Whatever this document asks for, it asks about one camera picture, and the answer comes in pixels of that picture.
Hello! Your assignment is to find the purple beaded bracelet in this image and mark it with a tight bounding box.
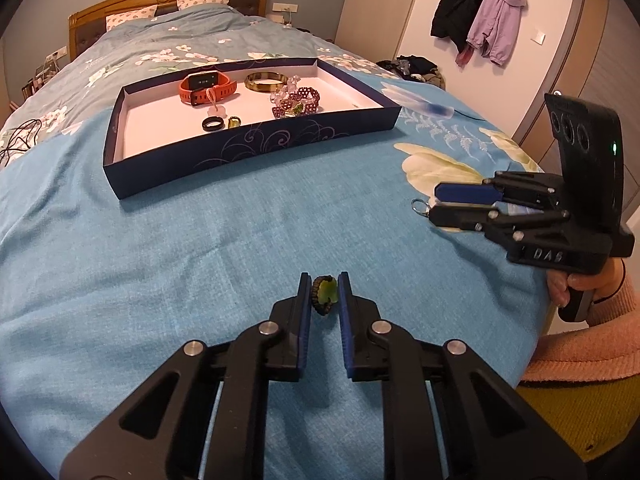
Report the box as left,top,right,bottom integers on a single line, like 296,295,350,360
271,86,321,120

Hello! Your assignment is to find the clear crystal bead bracelet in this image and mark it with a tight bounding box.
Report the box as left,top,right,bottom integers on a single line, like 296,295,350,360
269,75,302,109

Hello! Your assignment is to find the yellow green jade charm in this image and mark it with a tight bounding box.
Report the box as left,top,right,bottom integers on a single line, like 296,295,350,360
228,116,241,128

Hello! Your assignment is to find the pink flower pendant cord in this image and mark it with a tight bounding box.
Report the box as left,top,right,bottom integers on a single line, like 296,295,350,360
205,86,228,117

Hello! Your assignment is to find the tortoise shell bangle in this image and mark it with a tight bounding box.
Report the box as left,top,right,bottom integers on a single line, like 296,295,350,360
244,72,288,93

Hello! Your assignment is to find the orange smart watch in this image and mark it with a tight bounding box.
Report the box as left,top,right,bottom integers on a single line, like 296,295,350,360
178,70,238,106

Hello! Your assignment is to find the pink sleeve right forearm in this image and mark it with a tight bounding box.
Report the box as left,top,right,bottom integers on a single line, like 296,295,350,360
522,278,639,382

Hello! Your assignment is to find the person right hand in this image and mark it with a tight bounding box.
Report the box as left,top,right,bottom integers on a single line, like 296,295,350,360
547,258,626,308

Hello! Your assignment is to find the dark clothes pile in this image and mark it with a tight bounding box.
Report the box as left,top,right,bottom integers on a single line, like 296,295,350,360
376,55,446,90

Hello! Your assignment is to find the purple hanging jacket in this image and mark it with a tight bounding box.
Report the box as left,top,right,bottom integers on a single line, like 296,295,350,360
456,0,527,67

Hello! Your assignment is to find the black hanging jacket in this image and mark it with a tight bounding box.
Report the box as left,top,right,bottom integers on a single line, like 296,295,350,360
431,0,483,53

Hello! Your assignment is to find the light blue floral blanket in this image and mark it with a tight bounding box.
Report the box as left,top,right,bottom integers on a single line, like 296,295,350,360
1,81,548,472

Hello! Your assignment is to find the navy box lid tray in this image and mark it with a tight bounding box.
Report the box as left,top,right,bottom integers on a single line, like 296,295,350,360
103,58,400,200

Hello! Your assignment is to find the wooden headboard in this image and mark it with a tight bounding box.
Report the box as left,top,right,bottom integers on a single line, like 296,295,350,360
68,0,268,61

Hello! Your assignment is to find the blue grey floral duvet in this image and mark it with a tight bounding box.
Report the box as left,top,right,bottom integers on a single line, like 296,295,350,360
1,4,393,166

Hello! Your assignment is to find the left patterned pillow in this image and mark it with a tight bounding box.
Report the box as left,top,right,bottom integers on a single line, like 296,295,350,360
105,6,157,32

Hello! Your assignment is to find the black charger cable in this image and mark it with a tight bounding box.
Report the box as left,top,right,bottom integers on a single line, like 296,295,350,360
0,117,49,167

